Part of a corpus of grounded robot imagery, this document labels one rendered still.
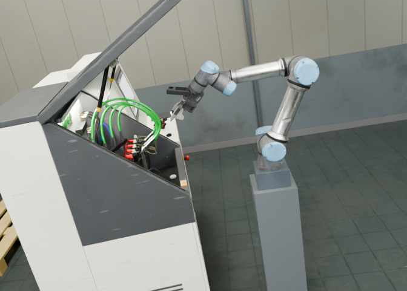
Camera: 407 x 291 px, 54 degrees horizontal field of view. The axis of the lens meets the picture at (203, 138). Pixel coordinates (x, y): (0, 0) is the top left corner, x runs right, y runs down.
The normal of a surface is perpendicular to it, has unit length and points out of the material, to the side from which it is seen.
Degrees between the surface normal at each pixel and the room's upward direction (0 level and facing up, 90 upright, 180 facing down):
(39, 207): 90
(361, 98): 90
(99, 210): 90
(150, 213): 90
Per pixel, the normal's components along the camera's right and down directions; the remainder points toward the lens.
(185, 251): 0.12, 0.35
